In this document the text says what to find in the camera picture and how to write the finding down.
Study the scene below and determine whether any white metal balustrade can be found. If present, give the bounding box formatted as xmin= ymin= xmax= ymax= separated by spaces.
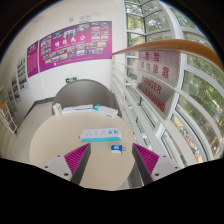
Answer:
xmin=111 ymin=52 xmax=199 ymax=168

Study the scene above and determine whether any silver red-lettered warning sign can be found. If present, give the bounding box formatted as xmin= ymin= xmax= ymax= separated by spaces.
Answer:
xmin=136 ymin=49 xmax=181 ymax=118

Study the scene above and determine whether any narrow magenta text poster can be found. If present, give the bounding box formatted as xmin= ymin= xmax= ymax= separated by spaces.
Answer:
xmin=26 ymin=40 xmax=40 ymax=79

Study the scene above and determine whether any white and teal power strip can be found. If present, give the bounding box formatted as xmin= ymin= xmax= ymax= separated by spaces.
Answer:
xmin=78 ymin=127 xmax=123 ymax=143

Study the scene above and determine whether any white stair railing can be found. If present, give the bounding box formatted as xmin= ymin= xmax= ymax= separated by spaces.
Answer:
xmin=0 ymin=99 xmax=18 ymax=136

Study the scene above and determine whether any white-framed glass window wall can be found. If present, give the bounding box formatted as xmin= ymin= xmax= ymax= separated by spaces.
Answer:
xmin=123 ymin=0 xmax=224 ymax=161

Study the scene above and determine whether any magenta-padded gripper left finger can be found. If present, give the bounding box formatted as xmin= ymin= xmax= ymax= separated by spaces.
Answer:
xmin=42 ymin=142 xmax=92 ymax=185

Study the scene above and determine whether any white and blue charger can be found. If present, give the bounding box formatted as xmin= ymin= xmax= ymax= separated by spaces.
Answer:
xmin=110 ymin=144 xmax=127 ymax=155

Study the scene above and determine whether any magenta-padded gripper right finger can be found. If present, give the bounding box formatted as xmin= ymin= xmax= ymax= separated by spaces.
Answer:
xmin=131 ymin=142 xmax=182 ymax=185

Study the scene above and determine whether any white and teal flat box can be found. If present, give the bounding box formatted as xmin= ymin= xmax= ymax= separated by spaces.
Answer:
xmin=93 ymin=104 xmax=119 ymax=119

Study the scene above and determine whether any orange wooden handrail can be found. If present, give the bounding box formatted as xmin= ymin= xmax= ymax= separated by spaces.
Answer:
xmin=111 ymin=38 xmax=218 ymax=64

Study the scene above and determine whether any grey round-backed chair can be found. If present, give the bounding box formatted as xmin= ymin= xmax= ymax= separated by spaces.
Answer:
xmin=51 ymin=78 xmax=123 ymax=118

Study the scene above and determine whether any white wall photo board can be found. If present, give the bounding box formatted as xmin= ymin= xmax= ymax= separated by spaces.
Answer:
xmin=7 ymin=87 xmax=14 ymax=108
xmin=9 ymin=73 xmax=19 ymax=104
xmin=17 ymin=56 xmax=29 ymax=92

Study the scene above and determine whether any large magenta photo poster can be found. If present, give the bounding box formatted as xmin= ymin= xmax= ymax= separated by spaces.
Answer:
xmin=38 ymin=20 xmax=113 ymax=73

